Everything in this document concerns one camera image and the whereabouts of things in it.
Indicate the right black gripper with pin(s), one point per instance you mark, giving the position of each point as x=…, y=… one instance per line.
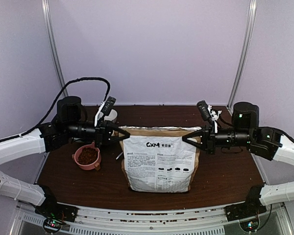
x=208, y=143

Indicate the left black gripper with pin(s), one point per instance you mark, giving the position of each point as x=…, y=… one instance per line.
x=103, y=132

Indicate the pink pet bowl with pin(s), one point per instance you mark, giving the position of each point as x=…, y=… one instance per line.
x=88, y=157

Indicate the dog food bag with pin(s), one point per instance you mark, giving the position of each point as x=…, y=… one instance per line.
x=157, y=160

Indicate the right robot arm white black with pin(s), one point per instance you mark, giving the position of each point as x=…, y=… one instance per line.
x=244, y=130

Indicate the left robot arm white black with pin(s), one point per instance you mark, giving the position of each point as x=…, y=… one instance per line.
x=48, y=137

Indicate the white ceramic bowl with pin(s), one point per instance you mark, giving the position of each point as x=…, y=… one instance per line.
x=111, y=117

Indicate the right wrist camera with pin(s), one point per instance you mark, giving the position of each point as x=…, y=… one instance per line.
x=209, y=114

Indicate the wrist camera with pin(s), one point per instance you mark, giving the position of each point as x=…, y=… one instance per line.
x=209, y=114
x=105, y=107

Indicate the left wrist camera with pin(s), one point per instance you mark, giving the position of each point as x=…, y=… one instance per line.
x=105, y=107

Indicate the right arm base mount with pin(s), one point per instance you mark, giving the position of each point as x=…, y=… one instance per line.
x=243, y=210

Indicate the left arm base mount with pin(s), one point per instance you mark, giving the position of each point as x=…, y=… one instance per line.
x=58, y=212

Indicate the front aluminium rail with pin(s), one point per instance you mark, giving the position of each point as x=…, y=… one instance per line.
x=202, y=221

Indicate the right aluminium frame post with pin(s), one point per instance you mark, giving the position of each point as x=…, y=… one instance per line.
x=251, y=18

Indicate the aluminium frame post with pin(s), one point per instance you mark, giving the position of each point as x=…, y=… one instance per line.
x=251, y=18
x=52, y=42

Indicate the left aluminium frame post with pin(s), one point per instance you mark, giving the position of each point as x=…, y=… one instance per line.
x=52, y=42

